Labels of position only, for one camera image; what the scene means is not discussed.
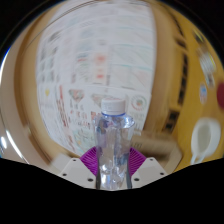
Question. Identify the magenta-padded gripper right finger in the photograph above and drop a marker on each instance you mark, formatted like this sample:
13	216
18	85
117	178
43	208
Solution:
143	169

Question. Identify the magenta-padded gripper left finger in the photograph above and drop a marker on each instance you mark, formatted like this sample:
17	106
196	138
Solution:
83	169

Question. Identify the clear white-capped water bottle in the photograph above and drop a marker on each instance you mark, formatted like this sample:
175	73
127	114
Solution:
113	143

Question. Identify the white mug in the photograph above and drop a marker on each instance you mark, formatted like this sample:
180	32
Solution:
205	140

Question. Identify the flat round red coaster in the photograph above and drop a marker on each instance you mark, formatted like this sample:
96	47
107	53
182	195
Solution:
221	93

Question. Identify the large wall map poster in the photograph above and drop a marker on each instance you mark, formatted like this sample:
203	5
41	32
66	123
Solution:
96	63

